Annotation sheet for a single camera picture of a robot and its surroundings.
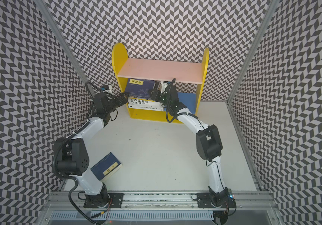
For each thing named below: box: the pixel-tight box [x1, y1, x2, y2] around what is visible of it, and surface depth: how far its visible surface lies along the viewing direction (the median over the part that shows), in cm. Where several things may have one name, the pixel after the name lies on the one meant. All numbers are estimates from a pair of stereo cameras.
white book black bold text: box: [128, 97, 164, 111], surface depth 95 cm
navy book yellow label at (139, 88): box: [124, 77, 156, 99], surface depth 93 cm
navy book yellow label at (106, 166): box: [90, 151, 123, 182], surface depth 84 cm
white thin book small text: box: [128, 104, 164, 112], surface depth 96 cm
